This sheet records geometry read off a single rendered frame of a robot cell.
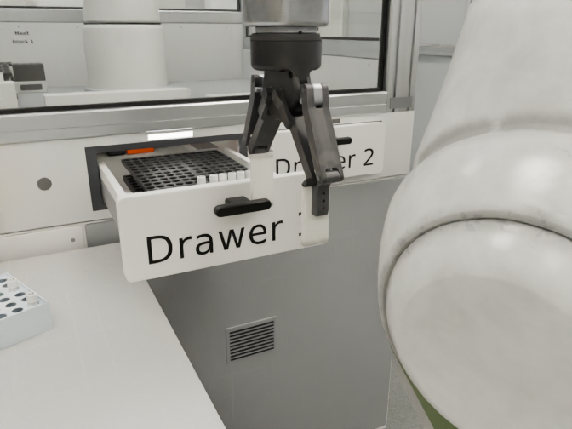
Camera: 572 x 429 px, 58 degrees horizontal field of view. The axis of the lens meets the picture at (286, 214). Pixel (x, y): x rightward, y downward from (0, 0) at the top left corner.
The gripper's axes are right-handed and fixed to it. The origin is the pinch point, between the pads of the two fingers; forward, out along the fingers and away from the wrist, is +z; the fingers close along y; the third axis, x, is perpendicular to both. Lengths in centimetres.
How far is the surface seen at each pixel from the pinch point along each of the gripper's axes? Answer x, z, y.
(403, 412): -65, 91, 48
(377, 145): -41, 3, 38
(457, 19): -155, -25, 136
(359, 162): -37, 6, 38
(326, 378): -31, 61, 40
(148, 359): 17.3, 14.9, 0.5
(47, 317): 27.0, 13.2, 12.2
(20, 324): 29.9, 12.7, 11.1
